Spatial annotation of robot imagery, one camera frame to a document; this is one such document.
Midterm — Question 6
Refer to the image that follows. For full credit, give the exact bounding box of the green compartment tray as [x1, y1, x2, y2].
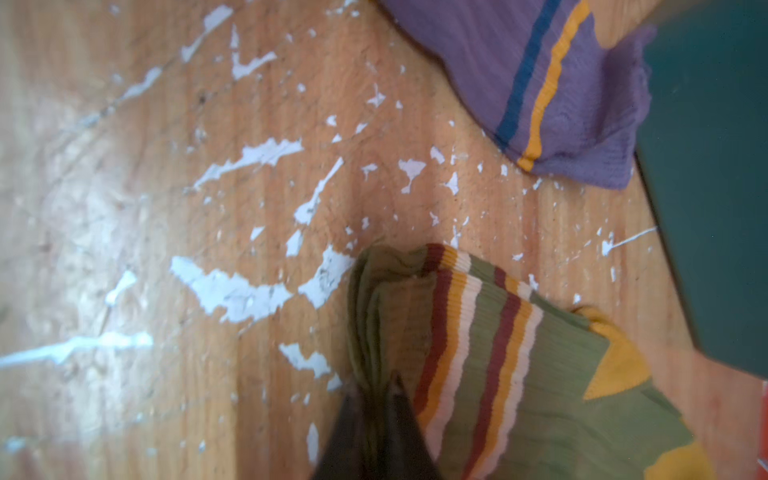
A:
[637, 1, 767, 378]

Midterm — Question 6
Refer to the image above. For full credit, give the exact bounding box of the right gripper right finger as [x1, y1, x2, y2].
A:
[383, 373, 442, 479]

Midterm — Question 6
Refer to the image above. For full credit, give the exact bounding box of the green striped sock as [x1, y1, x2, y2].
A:
[347, 243, 715, 479]

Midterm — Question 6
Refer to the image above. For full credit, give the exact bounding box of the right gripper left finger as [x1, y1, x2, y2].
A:
[311, 384, 375, 479]

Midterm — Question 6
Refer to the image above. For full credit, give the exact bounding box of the purple striped sock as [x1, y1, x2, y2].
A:
[384, 0, 655, 190]

